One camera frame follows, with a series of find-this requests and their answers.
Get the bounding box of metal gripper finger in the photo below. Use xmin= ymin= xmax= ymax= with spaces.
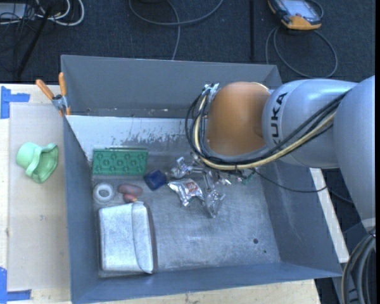
xmin=203 ymin=195 xmax=217 ymax=219
xmin=212 ymin=190 xmax=227 ymax=214

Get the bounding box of grey metal bin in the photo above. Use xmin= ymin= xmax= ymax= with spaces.
xmin=60 ymin=54 xmax=343 ymax=304

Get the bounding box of silver foil packet red print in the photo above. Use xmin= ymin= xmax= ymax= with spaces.
xmin=167 ymin=178 xmax=206 ymax=207

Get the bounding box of crumpled silver foil wrapper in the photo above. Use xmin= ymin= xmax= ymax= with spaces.
xmin=168 ymin=156 xmax=194 ymax=180

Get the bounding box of dark blue small block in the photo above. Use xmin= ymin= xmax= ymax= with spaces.
xmin=143 ymin=168 xmax=168 ymax=191

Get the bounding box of red-brown toy food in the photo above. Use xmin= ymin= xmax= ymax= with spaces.
xmin=117 ymin=183 xmax=144 ymax=204

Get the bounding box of white rectangular box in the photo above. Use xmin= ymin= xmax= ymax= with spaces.
xmin=98 ymin=201 xmax=156 ymax=275

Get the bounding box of dark green flat block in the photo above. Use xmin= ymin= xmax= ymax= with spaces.
xmin=92 ymin=148 xmax=149 ymax=176

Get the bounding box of pale green plastic cup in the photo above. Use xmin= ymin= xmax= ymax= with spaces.
xmin=15 ymin=141 xmax=60 ymax=184

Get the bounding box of white tape ring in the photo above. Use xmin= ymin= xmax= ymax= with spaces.
xmin=92 ymin=182 xmax=116 ymax=204

